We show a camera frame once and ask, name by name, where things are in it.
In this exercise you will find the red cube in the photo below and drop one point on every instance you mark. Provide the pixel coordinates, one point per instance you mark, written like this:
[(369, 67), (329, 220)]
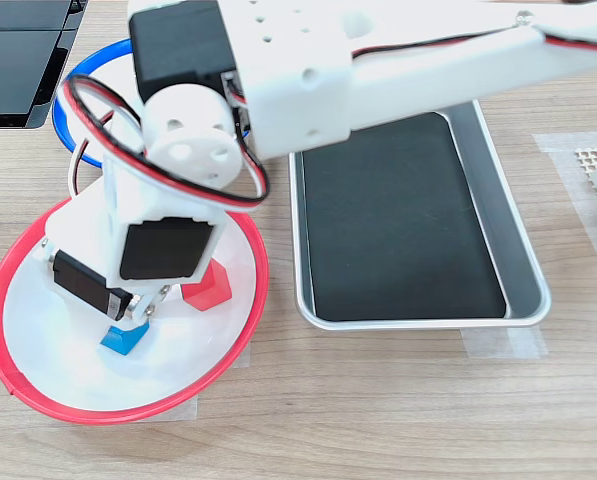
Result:
[(208, 292)]

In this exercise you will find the translucent tape sheet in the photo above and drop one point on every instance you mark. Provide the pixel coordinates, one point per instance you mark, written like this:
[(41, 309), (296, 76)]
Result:
[(568, 200)]

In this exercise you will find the black flat electronic device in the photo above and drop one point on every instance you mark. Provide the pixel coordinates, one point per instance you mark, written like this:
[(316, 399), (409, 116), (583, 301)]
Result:
[(8, 65)]

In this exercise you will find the red-rimmed white plate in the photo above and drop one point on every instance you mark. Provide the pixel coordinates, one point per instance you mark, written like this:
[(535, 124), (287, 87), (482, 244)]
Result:
[(128, 390)]

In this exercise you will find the blue-rimmed white plate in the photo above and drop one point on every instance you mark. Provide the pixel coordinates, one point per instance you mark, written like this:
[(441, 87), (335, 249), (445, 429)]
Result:
[(98, 50)]

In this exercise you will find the clear tape strip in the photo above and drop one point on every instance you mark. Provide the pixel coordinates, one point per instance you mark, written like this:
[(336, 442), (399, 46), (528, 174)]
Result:
[(503, 345), (188, 407), (243, 357)]

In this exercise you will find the pale perforated plate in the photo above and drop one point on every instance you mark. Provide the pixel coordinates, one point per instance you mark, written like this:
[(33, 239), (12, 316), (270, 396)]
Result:
[(590, 160)]

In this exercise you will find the blue cube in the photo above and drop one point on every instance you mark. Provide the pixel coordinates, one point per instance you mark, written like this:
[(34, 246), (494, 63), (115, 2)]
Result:
[(120, 342)]

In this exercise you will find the steel tray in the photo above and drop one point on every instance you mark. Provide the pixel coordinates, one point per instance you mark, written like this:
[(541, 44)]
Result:
[(518, 250)]

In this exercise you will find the black mat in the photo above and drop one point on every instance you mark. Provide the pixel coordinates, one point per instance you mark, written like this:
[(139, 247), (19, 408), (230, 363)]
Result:
[(378, 240)]

